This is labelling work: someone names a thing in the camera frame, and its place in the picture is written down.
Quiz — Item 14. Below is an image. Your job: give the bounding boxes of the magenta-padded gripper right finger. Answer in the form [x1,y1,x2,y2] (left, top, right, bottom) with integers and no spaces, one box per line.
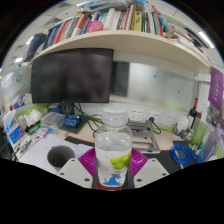
[127,147,170,190]

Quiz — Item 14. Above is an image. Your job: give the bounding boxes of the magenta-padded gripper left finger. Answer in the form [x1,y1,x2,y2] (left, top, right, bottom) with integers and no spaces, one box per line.
[57,147,99,190]

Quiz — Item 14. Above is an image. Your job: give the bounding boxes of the clear plastic water bottle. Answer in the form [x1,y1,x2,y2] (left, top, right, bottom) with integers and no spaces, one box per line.
[94,106,134,191]

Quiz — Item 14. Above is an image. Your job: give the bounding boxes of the purple translucent water jug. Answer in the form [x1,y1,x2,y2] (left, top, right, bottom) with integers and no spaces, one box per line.
[196,124,224,164]

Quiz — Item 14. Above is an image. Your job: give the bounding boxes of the blank white paper sheet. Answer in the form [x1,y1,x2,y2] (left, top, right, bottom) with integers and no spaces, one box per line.
[71,143,98,159]

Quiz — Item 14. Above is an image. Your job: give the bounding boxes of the grey metal laptop stand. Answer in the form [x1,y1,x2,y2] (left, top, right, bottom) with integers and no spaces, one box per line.
[126,118,161,155]

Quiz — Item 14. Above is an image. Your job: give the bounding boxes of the grey ribbed cup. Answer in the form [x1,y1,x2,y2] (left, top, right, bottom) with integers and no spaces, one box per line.
[46,144,76,173]

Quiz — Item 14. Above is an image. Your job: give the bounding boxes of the blue electronic board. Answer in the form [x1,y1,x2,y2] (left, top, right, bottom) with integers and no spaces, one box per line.
[63,114,82,129]

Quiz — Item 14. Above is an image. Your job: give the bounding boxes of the white paper with handwriting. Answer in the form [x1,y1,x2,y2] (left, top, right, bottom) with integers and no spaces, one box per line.
[19,133,78,174]

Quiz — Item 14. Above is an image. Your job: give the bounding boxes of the clear plastic box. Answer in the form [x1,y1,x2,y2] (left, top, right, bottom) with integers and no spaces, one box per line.
[41,111,66,131]

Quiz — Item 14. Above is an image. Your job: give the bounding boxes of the white jar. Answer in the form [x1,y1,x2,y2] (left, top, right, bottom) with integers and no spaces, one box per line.
[175,114,190,133]

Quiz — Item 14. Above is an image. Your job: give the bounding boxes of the white tissue pack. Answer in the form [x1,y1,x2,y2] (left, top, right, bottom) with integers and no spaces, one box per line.
[18,109,43,129]

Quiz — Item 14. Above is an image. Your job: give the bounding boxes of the blue and white tissue box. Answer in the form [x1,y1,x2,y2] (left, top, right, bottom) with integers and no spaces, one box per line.
[2,109,25,146]

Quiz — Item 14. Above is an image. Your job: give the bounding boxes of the black computer monitor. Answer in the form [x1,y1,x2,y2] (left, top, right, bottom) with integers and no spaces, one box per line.
[30,48,115,116]

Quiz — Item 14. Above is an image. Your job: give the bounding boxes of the hanging pennant banner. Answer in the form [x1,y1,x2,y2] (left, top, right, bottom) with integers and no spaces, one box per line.
[207,66,224,112]

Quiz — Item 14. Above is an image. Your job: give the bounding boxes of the coiled blue cable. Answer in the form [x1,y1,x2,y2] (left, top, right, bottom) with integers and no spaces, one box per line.
[170,143,198,167]

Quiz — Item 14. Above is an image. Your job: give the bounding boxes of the black tangled cables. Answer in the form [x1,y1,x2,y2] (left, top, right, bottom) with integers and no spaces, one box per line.
[73,103,104,134]

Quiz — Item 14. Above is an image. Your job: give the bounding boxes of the white wall socket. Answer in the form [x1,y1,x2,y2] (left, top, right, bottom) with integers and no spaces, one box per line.
[162,111,176,126]
[147,109,162,124]
[129,106,146,123]

